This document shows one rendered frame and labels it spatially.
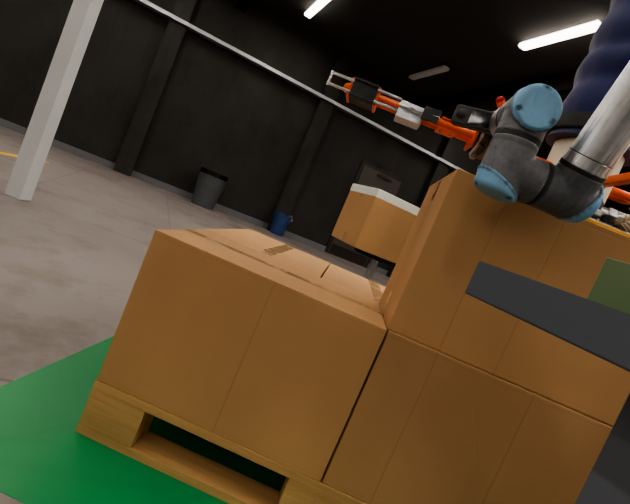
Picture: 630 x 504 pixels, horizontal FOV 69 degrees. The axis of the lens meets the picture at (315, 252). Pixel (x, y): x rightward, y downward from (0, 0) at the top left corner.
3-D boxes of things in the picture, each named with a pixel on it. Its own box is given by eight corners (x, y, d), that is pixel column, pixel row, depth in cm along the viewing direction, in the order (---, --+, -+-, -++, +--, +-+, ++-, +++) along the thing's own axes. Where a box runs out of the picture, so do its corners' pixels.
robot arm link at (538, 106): (505, 121, 85) (528, 70, 84) (485, 135, 97) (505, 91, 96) (552, 141, 84) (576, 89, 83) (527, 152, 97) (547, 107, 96)
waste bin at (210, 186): (213, 209, 902) (226, 176, 897) (216, 213, 850) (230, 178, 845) (187, 199, 882) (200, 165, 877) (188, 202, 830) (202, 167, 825)
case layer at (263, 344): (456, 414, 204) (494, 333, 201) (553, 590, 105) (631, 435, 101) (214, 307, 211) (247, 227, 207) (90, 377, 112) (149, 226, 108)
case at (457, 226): (558, 379, 141) (615, 260, 138) (637, 437, 102) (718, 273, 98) (379, 302, 145) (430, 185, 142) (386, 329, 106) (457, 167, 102)
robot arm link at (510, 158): (533, 209, 87) (561, 148, 86) (479, 185, 86) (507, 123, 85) (510, 208, 96) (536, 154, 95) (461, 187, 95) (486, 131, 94)
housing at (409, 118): (416, 130, 126) (423, 115, 125) (420, 125, 119) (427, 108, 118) (393, 121, 126) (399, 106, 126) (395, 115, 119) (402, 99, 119)
